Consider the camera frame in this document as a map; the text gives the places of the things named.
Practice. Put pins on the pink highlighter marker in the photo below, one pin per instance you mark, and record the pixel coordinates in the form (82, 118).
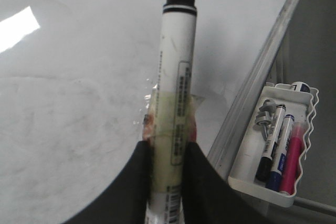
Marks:
(296, 146)

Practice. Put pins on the black capped white marker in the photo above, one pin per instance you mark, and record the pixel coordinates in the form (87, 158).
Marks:
(267, 156)

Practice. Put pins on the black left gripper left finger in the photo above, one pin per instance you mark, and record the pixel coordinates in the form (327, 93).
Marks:
(124, 200)

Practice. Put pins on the blue capped white marker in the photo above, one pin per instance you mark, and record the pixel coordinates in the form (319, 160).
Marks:
(279, 160)

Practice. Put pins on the white whiteboard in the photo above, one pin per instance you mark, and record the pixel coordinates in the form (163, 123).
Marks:
(75, 76)

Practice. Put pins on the white plastic marker tray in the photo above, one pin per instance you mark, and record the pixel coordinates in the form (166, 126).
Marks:
(242, 176)

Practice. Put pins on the grey plastic clip part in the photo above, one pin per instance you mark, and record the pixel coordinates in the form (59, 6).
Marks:
(264, 117)

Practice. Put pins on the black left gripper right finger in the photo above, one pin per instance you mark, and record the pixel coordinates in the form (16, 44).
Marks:
(206, 197)

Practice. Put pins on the white black whiteboard marker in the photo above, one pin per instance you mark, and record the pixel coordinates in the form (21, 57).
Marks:
(170, 123)

